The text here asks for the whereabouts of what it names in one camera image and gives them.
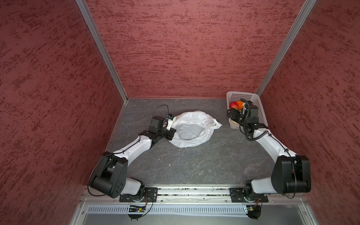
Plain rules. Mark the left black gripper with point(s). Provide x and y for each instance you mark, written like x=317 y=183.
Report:
x=171 y=131

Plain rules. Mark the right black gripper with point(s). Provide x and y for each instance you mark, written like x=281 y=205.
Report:
x=236 y=112

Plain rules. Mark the red fruit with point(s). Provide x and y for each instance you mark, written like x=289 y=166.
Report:
x=234 y=105

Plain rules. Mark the orange fruit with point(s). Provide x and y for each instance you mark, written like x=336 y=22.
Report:
x=240 y=105

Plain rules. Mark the white plastic bag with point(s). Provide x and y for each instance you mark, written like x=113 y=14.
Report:
x=193 y=129

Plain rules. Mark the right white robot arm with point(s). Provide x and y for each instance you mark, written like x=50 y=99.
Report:
x=291 y=172

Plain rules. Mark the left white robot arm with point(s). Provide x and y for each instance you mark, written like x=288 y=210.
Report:
x=109 y=176

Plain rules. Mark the white perforated plastic basket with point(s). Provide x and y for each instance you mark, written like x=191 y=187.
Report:
x=252 y=98

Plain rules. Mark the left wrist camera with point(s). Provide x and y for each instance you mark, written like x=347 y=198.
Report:
x=160 y=123

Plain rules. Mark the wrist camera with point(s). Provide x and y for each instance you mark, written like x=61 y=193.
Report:
x=160 y=123
x=250 y=110

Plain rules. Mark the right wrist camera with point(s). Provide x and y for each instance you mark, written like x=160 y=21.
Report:
x=250 y=110

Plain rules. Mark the aluminium front rail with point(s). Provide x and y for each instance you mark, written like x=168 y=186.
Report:
x=193 y=194

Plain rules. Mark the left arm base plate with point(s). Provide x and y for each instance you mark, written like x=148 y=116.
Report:
x=149 y=193

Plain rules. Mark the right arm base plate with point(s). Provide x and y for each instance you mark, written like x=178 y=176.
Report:
x=239 y=195

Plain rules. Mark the white slotted cable duct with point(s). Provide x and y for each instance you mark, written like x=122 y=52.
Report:
x=157 y=209

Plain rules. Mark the right aluminium corner post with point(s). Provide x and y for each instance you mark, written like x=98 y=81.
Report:
x=290 y=37

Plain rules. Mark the aluminium corner post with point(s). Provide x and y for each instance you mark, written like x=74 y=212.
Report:
x=290 y=37
x=101 y=47

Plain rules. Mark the left aluminium corner post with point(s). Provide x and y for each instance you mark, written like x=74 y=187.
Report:
x=101 y=47

